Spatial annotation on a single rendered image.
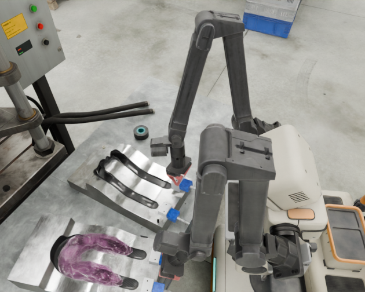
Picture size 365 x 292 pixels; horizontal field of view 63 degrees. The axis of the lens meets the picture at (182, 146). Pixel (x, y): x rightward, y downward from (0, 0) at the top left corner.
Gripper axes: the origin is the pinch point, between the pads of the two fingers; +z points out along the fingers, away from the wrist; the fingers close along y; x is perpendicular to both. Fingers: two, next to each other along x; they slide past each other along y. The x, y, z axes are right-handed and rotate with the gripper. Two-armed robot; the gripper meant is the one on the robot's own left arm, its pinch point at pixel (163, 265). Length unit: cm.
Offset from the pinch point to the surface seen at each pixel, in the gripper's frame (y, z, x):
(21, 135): -68, 57, -68
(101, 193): -29.5, 21.3, -22.9
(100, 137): -69, 36, -29
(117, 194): -30.3, 19.2, -16.7
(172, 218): -21.3, 7.7, 4.9
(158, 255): -6.8, 11.5, 2.4
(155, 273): -1.3, 14.1, 3.2
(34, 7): -89, -6, -76
